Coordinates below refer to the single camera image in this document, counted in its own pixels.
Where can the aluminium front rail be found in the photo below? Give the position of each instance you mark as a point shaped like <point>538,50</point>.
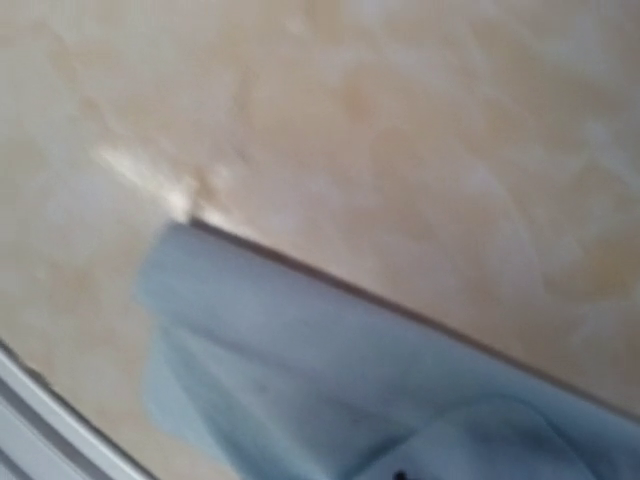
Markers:
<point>43,437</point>

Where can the blue cleaning cloth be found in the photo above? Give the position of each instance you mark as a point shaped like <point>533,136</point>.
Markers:
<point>283,374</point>

